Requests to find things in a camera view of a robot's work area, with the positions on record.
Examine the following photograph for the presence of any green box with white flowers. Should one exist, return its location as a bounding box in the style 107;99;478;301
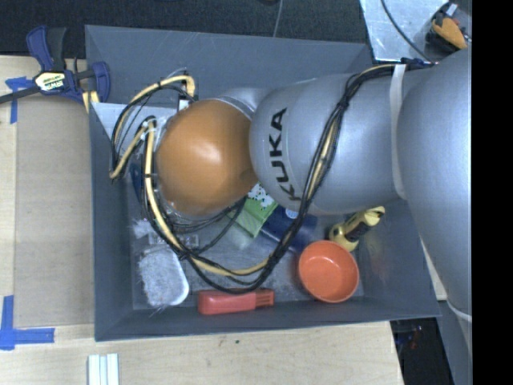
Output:
233;182;280;239

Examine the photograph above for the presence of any dark blue bottle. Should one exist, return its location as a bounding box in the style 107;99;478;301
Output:
259;205;318;253

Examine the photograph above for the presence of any clear plastic packet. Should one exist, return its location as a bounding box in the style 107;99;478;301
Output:
147;232;201;253

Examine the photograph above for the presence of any orange bowl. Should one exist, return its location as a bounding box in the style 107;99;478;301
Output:
297;239;361;305

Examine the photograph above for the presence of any grey metal bin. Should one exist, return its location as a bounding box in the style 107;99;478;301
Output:
83;24;442;342

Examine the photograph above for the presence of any brown cardboard board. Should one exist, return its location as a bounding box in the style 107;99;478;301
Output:
13;93;96;329

